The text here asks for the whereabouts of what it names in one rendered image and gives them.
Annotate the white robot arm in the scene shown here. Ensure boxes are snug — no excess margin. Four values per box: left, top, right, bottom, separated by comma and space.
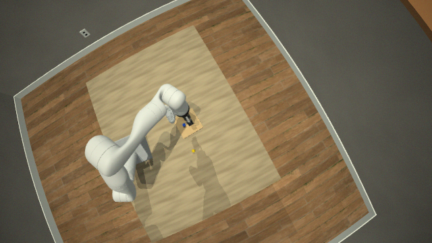
85, 84, 188, 202

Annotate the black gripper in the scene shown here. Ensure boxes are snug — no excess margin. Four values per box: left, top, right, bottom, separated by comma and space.
177, 106, 194, 126

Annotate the tan square mat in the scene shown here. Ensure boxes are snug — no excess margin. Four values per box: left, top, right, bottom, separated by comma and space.
175, 108, 203, 139

